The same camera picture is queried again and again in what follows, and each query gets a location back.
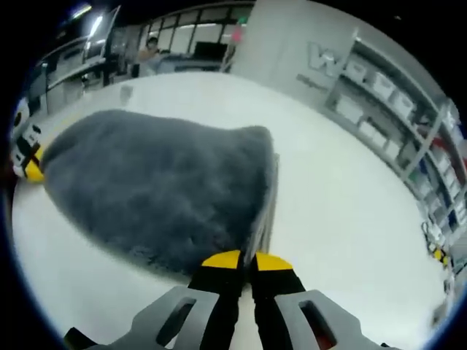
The grey towel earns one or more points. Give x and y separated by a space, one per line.
157 189

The dark flat monitor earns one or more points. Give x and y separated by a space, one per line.
208 50

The yellow black spare grippers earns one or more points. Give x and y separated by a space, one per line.
438 248

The grey metal shelf unit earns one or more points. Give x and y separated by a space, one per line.
425 146

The pink-tipped pole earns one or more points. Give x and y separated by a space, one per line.
237 34

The row of white storage boxes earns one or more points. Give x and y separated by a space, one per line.
379 87

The green exit sign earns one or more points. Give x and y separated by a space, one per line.
241 18

